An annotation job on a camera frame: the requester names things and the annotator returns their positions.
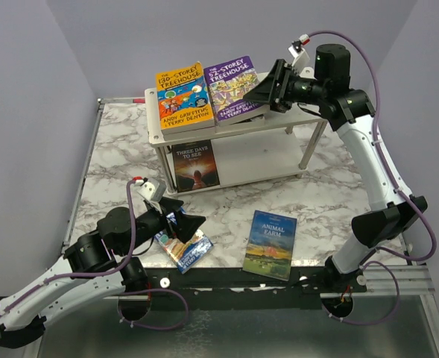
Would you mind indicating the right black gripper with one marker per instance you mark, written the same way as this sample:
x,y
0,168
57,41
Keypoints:
x,y
269,92

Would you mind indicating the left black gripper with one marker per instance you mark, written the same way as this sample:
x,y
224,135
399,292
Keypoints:
x,y
187,224

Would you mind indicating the Little Women floral book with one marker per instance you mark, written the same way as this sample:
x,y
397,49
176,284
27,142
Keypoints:
x,y
253,122

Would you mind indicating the purple 52-Storey Treehouse book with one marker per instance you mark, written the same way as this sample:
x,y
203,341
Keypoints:
x,y
227,84

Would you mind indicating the purple 117-Storey Treehouse book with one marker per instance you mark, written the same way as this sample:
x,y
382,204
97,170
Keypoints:
x,y
190,134

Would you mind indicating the yellow 130-Storey Treehouse book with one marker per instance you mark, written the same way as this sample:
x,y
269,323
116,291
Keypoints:
x,y
183,100

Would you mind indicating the blue Animal Farm book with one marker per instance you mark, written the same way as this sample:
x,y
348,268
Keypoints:
x,y
270,245

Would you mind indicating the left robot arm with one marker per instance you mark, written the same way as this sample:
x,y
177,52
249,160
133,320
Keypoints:
x,y
97,265

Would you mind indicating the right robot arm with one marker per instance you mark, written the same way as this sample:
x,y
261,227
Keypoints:
x,y
350,113

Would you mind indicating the blue Storey Treehouse book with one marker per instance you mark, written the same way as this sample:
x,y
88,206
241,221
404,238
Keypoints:
x,y
184,254

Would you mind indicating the Three Days To See book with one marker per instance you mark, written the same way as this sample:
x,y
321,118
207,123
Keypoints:
x,y
194,166

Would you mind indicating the white wooden two-tier shelf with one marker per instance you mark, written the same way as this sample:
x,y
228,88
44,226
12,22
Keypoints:
x,y
281,148

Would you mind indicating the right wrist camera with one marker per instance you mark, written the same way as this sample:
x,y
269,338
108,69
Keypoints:
x,y
299,53

